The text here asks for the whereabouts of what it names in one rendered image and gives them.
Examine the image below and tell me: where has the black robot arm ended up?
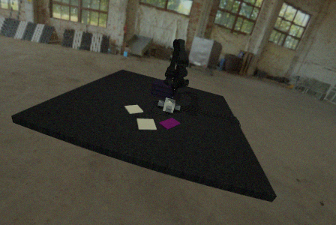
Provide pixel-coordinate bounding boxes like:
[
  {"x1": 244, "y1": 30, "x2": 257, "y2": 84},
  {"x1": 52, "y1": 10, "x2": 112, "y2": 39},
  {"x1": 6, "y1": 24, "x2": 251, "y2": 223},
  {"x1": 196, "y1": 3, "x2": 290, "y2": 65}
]
[{"x1": 165, "y1": 39, "x2": 189, "y2": 88}]

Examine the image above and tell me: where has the purple flat rectangular block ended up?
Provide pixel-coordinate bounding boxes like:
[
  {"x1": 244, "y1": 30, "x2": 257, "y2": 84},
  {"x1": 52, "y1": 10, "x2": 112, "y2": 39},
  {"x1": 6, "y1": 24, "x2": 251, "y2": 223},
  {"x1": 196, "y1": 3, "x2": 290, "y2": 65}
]
[{"x1": 159, "y1": 118, "x2": 180, "y2": 130}]

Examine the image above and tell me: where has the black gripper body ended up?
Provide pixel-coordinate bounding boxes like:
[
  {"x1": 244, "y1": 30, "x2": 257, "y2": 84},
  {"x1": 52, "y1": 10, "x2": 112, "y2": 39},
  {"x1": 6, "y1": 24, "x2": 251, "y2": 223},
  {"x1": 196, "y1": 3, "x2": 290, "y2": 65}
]
[{"x1": 163, "y1": 72, "x2": 182, "y2": 86}]

